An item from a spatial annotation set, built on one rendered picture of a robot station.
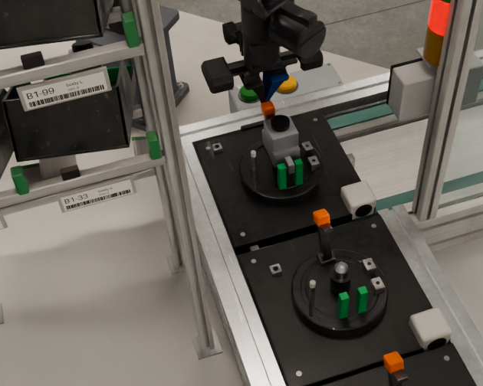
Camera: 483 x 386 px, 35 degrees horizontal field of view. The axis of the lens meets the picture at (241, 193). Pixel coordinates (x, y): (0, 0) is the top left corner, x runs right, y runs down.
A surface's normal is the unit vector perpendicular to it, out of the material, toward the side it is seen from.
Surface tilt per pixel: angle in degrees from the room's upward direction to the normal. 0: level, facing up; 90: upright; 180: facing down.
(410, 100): 90
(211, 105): 0
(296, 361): 0
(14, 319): 0
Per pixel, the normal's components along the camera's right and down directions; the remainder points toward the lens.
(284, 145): 0.30, 0.72
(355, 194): -0.05, -0.65
